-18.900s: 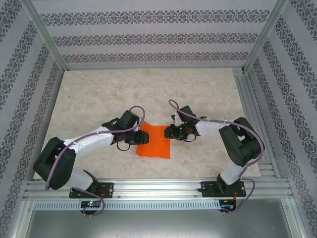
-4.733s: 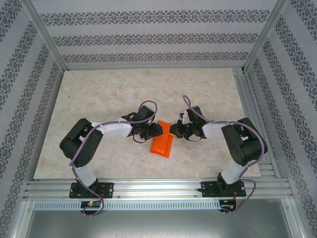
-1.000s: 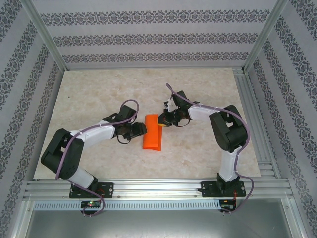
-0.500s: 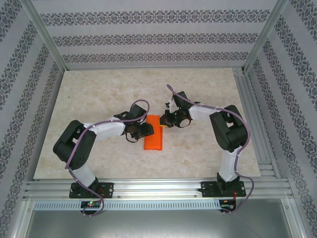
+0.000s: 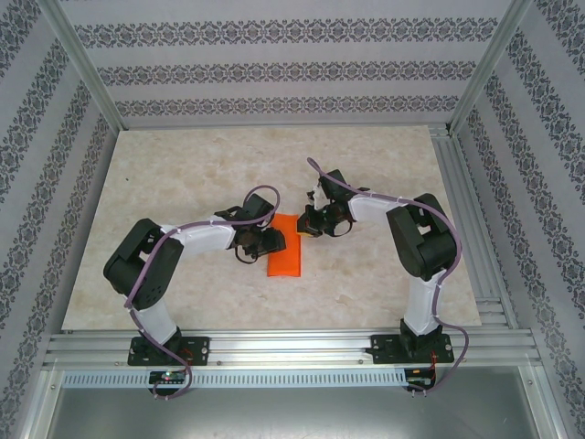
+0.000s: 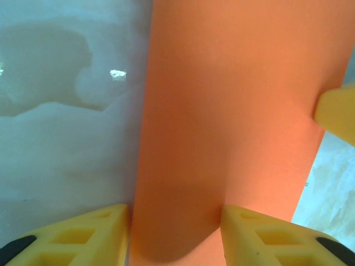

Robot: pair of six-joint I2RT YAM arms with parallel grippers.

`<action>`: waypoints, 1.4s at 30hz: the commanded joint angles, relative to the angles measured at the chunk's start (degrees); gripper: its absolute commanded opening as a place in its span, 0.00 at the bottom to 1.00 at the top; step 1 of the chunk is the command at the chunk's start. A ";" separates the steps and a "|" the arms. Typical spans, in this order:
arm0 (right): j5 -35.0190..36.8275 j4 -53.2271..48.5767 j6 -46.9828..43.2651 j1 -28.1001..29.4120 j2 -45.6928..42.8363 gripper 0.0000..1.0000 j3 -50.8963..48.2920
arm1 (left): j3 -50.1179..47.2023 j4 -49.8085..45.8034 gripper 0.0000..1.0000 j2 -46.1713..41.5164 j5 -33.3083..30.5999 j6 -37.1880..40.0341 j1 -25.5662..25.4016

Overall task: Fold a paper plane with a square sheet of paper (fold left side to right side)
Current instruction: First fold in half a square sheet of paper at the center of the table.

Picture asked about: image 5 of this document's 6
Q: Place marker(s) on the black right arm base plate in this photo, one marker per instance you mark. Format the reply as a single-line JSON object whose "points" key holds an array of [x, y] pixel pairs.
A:
{"points": [[384, 350]]}

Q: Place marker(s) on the grey metal panel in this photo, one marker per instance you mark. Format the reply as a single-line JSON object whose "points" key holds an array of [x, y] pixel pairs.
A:
{"points": [[292, 416]]}

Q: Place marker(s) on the aluminium side rail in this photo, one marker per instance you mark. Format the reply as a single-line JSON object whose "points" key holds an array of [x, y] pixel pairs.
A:
{"points": [[458, 183]]}

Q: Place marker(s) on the aluminium frame post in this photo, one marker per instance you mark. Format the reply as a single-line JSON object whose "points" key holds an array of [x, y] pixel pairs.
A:
{"points": [[39, 407], [549, 407], [490, 64], [83, 64]]}

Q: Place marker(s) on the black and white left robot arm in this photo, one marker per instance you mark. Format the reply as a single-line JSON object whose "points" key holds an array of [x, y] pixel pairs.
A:
{"points": [[201, 240]]}

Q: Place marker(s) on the orange paper sheet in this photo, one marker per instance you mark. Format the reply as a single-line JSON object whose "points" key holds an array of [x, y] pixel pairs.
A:
{"points": [[285, 263]]}

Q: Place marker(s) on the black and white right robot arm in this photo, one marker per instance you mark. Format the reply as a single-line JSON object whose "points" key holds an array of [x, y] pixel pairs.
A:
{"points": [[375, 210]]}

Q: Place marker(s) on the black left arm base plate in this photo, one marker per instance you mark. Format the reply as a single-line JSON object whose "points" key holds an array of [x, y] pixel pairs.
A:
{"points": [[196, 350]]}

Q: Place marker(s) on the aluminium mounting rail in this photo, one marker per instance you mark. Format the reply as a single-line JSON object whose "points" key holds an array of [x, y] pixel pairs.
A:
{"points": [[292, 347]]}

